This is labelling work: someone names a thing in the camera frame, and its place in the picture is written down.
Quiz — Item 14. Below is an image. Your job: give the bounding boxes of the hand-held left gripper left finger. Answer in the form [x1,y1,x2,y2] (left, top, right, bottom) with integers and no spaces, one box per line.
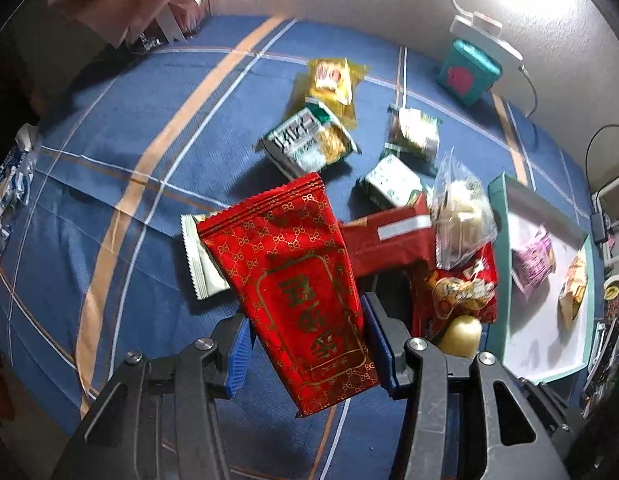
[54,311,256,480]

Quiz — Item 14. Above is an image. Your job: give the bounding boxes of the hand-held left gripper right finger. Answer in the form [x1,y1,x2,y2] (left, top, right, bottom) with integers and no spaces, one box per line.
[362,291,575,480]

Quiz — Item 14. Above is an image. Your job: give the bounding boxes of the yellow jelly cup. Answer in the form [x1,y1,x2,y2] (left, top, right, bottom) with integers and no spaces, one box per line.
[437,314,483,360]

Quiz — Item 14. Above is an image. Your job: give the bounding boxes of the red snack packet gold print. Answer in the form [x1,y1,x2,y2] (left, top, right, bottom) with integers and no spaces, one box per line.
[409,242,499,336]

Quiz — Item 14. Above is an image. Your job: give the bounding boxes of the dark red biscuit packet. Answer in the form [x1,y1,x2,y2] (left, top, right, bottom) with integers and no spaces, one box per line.
[339,195,435,278]

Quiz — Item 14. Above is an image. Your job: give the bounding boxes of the cream snack packet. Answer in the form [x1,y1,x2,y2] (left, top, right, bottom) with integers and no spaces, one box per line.
[180,214,232,301]

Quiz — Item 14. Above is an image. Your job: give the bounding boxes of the red gold-patterned snack packet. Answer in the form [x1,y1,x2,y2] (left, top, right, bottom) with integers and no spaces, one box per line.
[196,172,380,418]

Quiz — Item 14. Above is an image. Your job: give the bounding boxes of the clear round pastry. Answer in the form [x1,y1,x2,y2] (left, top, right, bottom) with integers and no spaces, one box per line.
[432,150,497,271]

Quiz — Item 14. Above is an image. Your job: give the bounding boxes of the teal-edged white tray box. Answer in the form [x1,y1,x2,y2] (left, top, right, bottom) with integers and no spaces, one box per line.
[487,172,597,386]

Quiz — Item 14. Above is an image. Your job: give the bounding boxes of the green white snack packet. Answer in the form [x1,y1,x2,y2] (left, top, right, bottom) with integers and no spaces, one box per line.
[357,154,425,208]

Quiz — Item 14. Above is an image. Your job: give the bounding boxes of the purple swiss roll packet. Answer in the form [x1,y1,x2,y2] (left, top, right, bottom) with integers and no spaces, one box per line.
[511,225,557,301]

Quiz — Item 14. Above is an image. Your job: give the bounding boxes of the orange yellow snack packet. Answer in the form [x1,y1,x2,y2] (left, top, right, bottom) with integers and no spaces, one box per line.
[557,250,589,331]

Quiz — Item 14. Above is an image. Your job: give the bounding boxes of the green clear pastry packet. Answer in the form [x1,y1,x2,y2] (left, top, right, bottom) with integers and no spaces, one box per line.
[382,102,443,176]

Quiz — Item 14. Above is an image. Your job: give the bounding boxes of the green white cake packet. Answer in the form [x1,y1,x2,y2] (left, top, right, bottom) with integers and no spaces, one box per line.
[253,100,363,181]

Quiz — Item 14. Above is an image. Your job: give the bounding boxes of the black charger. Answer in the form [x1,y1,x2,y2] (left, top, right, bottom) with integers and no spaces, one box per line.
[589,212,610,243]

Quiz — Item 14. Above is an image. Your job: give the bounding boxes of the blue plaid bedsheet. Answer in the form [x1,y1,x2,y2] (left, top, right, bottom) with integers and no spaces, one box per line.
[0,12,605,480]

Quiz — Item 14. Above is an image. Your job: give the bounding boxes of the teal cube box pink print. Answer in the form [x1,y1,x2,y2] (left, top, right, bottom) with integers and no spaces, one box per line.
[435,39,504,107]

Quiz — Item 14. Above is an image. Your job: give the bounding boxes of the white rack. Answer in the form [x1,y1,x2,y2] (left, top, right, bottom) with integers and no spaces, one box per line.
[592,172,619,291]

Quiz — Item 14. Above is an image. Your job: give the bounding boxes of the blue white packet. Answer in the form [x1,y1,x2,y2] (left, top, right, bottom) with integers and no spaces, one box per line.
[0,125,40,256]

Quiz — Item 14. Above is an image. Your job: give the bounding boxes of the white power strip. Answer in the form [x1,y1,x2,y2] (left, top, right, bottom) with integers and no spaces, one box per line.
[449,12,525,68]

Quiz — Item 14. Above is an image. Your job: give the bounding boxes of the black cable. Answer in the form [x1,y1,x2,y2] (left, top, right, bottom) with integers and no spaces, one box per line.
[584,122,619,196]

